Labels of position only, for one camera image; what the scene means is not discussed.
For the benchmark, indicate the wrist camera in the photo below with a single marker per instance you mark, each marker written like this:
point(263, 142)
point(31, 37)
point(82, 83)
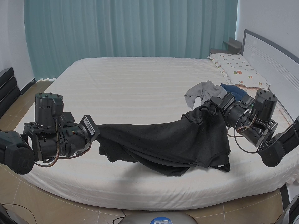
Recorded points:
point(247, 100)
point(68, 117)

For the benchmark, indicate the blue-green curtain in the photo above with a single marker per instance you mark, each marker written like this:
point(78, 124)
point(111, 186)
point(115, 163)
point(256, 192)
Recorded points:
point(130, 20)

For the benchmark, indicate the bed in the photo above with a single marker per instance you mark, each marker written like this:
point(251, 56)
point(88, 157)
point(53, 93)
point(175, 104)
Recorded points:
point(116, 85)

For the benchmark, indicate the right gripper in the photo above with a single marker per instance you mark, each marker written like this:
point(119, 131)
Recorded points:
point(233, 113)

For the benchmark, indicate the grey bedside table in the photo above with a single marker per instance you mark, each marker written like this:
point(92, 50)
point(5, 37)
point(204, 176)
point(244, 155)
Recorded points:
point(231, 44)

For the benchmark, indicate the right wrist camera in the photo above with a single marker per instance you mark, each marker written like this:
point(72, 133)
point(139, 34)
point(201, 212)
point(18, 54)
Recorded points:
point(247, 100)

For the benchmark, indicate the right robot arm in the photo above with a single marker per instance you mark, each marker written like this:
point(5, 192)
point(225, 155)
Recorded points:
point(266, 106)

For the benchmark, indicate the pile of clothes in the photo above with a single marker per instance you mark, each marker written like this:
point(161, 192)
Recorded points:
point(203, 90)

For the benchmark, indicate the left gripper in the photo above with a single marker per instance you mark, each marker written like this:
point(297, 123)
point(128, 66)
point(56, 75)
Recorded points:
point(70, 141)

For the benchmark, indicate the white printed pillow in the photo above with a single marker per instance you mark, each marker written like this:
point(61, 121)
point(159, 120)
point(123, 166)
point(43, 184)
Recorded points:
point(238, 69)

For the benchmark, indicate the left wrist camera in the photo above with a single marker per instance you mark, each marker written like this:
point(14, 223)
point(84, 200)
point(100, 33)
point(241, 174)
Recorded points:
point(68, 117)

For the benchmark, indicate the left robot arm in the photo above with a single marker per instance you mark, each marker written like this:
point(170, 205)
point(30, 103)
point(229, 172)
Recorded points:
point(46, 108)

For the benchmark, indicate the black chest of drawers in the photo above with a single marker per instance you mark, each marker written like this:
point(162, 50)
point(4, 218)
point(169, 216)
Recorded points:
point(8, 90)

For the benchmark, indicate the black T-shirt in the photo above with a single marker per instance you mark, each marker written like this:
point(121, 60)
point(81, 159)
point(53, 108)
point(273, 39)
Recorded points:
point(163, 143)

